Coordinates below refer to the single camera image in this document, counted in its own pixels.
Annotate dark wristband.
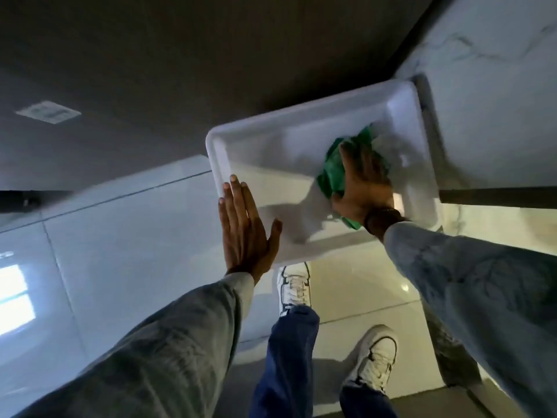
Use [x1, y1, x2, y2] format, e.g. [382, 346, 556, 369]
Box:
[363, 207, 409, 238]

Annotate dark metal table frame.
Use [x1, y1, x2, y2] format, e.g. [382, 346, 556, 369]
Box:
[439, 188, 557, 210]

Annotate person's right hand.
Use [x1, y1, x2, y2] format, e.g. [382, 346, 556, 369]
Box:
[332, 141, 396, 224]

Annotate person's left hand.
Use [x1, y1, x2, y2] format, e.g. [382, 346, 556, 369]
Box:
[218, 174, 283, 284]

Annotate green cleaning cloth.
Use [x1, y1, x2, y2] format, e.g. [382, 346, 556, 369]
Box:
[316, 125, 391, 231]

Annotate white plastic tray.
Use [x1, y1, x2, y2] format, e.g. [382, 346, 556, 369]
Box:
[205, 79, 443, 267]

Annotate white sneaker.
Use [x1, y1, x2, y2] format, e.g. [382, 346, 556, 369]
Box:
[277, 262, 312, 317]
[341, 325, 399, 395]

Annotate person's right forearm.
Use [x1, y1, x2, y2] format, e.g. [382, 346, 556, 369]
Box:
[383, 221, 557, 418]

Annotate person's left forearm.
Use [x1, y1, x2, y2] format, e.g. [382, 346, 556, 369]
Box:
[17, 272, 256, 418]

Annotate blue jeans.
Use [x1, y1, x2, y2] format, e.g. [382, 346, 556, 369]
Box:
[250, 305, 399, 418]

